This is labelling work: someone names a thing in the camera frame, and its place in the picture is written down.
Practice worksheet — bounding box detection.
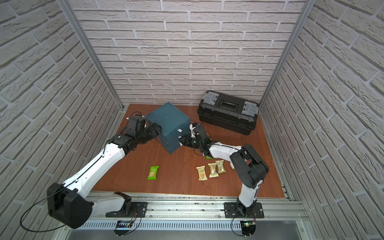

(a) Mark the teal drawer cabinet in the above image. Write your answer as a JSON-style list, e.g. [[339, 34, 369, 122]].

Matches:
[[146, 102, 191, 154]]

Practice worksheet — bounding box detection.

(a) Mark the yellow cookie packet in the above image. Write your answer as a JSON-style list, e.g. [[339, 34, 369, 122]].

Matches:
[[196, 166, 208, 181], [208, 163, 219, 178], [216, 160, 226, 174]]

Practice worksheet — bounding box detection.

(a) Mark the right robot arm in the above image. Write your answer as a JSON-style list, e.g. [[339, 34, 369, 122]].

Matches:
[[179, 123, 269, 217]]

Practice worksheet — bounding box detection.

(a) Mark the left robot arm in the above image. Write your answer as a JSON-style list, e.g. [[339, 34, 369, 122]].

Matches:
[[47, 115, 162, 229]]

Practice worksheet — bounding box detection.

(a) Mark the black plastic toolbox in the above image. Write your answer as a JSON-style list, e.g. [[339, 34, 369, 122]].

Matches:
[[198, 91, 259, 136]]

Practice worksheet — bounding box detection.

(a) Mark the left controller board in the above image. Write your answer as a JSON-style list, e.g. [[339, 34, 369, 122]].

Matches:
[[114, 221, 135, 237]]

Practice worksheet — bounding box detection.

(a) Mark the controller board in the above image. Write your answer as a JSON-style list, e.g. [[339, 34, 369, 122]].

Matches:
[[240, 221, 257, 237], [114, 221, 135, 237]]

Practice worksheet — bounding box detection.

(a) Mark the right controller board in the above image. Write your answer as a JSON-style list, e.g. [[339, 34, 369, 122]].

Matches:
[[240, 221, 257, 237]]

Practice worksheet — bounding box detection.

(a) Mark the left corner aluminium profile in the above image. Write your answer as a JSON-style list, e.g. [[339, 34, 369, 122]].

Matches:
[[58, 0, 124, 111]]

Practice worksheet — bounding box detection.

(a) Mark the corner aluminium profile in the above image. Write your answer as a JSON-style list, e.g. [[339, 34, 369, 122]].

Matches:
[[58, 0, 124, 111], [260, 0, 316, 110]]

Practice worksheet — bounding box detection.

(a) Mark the right corner aluminium profile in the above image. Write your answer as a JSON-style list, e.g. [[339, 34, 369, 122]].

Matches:
[[260, 0, 316, 110]]

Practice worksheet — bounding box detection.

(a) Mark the aluminium mounting rail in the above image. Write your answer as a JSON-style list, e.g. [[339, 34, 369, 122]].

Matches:
[[125, 192, 309, 221]]

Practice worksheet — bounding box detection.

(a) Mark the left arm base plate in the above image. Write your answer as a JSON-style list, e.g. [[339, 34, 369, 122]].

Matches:
[[106, 202, 148, 218]]

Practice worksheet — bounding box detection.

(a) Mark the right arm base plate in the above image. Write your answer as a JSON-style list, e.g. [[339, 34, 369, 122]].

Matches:
[[224, 202, 265, 219]]

